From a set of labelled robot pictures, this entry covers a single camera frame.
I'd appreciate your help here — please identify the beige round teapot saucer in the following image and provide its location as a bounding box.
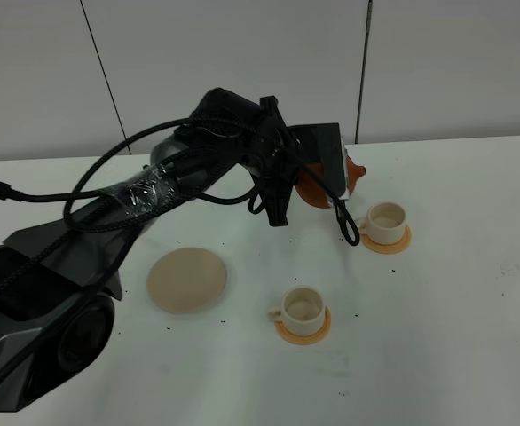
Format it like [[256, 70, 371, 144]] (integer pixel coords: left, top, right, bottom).
[[146, 248, 227, 314]]

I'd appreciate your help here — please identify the orange coaster near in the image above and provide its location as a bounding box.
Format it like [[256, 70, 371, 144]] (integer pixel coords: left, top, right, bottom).
[[274, 307, 332, 346]]

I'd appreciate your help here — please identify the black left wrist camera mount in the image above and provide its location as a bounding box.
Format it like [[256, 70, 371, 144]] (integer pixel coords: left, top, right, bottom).
[[290, 122, 349, 200]]

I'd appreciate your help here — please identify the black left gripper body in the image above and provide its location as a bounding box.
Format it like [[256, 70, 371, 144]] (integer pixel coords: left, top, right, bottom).
[[244, 96, 298, 195]]

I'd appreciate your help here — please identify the orange coaster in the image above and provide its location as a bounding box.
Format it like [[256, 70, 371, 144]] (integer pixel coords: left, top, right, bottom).
[[274, 307, 332, 346], [361, 225, 412, 255]]

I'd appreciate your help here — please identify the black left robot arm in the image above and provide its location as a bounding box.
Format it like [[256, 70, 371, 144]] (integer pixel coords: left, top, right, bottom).
[[0, 89, 298, 413]]

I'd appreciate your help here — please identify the white teacup near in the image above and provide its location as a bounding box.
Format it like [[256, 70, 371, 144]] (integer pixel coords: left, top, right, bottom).
[[268, 287, 326, 337]]

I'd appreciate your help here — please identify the white teacup far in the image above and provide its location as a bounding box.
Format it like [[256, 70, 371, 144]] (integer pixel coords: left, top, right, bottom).
[[355, 202, 406, 246]]

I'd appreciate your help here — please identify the white teacup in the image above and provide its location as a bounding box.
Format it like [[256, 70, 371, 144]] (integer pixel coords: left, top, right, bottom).
[[355, 202, 406, 246], [268, 287, 326, 337]]

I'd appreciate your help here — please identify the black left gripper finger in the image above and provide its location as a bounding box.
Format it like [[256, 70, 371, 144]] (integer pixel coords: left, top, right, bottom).
[[261, 178, 292, 227]]

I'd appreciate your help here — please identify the orange coaster far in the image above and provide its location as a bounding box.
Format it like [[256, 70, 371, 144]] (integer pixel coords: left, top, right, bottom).
[[361, 225, 412, 255]]

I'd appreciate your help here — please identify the brown clay teapot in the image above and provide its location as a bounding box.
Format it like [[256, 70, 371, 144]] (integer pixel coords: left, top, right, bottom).
[[295, 156, 366, 209]]

